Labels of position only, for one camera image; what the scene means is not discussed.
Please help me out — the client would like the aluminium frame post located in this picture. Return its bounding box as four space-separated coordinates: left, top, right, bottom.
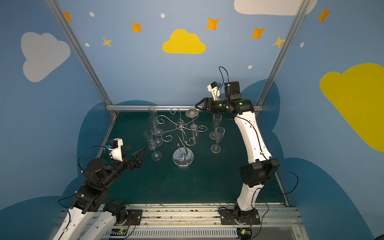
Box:
254 0 311 115
45 0 113 106

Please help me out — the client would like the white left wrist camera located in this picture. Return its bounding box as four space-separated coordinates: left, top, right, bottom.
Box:
105 138 124 162

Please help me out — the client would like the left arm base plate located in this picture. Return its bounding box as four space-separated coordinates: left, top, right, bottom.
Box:
116 209 143 226

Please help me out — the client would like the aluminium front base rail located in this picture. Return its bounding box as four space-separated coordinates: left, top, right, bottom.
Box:
53 202 304 240

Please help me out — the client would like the aluminium right frame post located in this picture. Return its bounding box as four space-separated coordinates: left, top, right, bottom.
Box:
254 0 311 115

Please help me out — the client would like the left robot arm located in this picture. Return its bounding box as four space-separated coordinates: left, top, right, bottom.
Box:
53 149 146 240

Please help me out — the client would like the chrome wine glass rack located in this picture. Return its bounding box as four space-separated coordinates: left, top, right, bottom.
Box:
157 108 208 169

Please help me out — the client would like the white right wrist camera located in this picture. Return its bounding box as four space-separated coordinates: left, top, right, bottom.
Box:
207 82 222 101

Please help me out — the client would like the green circuit board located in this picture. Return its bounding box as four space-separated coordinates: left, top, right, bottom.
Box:
109 229 129 238
236 229 252 240

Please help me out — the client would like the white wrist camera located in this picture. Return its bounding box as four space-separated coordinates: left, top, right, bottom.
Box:
105 138 124 162
207 82 222 101

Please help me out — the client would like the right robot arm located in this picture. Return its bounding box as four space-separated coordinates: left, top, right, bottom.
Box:
195 82 280 225

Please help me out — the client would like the clear wine glass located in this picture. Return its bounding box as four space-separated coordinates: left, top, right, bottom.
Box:
186 109 199 131
211 127 226 154
144 130 162 161
209 114 222 140
148 116 164 147
148 106 164 136

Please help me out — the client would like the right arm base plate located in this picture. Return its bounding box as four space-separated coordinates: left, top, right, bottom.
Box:
218 206 261 225

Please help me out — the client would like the aluminium back frame rail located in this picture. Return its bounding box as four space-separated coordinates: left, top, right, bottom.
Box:
105 104 264 112

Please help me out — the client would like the aluminium left frame post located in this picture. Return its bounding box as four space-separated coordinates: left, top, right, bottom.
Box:
45 0 113 106

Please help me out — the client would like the green circuit board left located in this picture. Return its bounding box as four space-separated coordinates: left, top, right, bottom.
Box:
109 229 129 238

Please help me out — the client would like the green circuit board right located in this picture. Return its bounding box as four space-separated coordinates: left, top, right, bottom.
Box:
236 229 252 240

